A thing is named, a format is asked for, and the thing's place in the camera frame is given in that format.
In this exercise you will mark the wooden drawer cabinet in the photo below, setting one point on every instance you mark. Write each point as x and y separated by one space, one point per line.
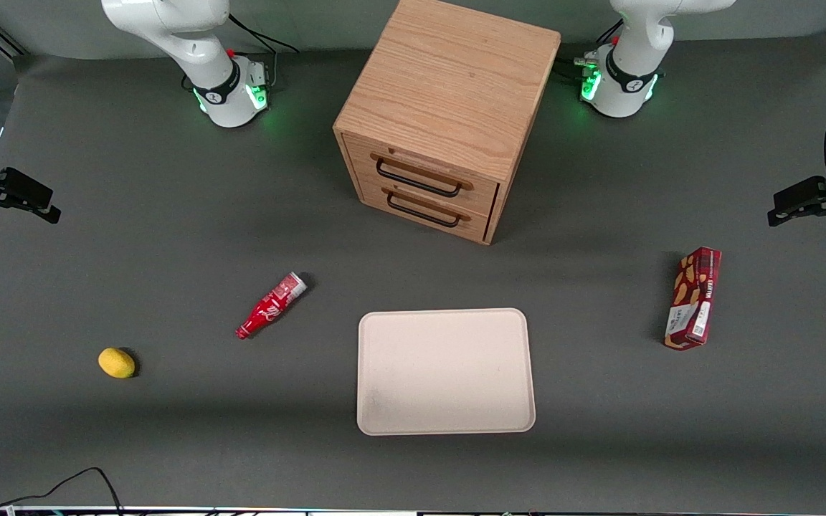
449 79

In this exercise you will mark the red cola bottle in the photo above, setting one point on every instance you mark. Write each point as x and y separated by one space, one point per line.
269 308

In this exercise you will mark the wooden drawer front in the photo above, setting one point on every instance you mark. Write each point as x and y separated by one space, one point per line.
481 195
474 223

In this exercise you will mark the beige rectangular tray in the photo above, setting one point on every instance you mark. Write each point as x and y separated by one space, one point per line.
445 373

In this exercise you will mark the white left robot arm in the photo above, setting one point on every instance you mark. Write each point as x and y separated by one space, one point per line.
628 79

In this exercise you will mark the red cookie box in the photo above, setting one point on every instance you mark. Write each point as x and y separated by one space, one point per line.
692 301

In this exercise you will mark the yellow lemon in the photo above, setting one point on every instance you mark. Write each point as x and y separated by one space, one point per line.
117 362

